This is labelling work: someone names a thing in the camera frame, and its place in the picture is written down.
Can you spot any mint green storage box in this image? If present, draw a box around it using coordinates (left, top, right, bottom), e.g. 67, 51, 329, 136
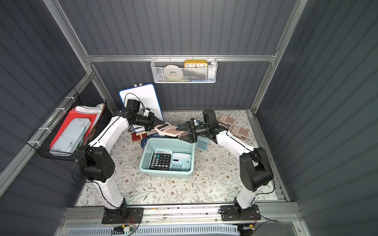
139, 138, 195, 179

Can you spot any black calculator front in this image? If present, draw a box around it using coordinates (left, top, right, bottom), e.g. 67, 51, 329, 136
149, 153, 172, 171

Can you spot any pink calculator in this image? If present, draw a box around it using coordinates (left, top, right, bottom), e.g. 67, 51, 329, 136
218, 114, 236, 127
231, 125, 250, 140
155, 123, 186, 138

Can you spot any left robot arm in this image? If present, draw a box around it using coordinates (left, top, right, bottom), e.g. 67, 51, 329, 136
77, 110, 164, 224

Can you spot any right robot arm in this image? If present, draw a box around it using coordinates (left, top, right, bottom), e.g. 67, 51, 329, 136
176, 119, 274, 223

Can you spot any pink calculator back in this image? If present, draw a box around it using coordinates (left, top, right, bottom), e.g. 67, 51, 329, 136
218, 114, 236, 127

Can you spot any blue dinosaur pencil case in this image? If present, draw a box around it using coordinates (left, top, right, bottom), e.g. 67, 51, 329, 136
141, 134, 166, 149

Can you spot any blue framed whiteboard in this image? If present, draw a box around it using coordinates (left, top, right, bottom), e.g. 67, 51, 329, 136
115, 84, 164, 131

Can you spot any white tape roll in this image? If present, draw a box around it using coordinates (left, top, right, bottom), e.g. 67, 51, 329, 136
163, 65, 184, 80

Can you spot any yellow clock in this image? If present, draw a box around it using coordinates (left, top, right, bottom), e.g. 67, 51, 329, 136
184, 59, 208, 68

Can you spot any red folder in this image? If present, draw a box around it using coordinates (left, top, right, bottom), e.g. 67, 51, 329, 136
49, 110, 98, 152

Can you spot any grey document case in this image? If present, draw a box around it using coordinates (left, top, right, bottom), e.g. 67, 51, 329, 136
50, 118, 91, 156

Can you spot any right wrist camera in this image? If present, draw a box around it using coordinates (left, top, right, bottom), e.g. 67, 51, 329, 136
202, 109, 218, 125

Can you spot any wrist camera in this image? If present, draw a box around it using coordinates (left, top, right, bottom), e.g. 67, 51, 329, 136
125, 99, 145, 115
202, 109, 218, 125

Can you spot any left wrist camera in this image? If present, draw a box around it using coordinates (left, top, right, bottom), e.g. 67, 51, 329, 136
125, 99, 145, 115

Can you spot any white mesh wall basket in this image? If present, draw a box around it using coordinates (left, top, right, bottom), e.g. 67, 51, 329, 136
151, 58, 218, 84

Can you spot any black wire wall basket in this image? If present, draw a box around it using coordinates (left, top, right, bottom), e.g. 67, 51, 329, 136
27, 90, 107, 161

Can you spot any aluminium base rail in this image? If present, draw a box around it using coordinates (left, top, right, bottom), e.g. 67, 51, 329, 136
59, 202, 303, 227

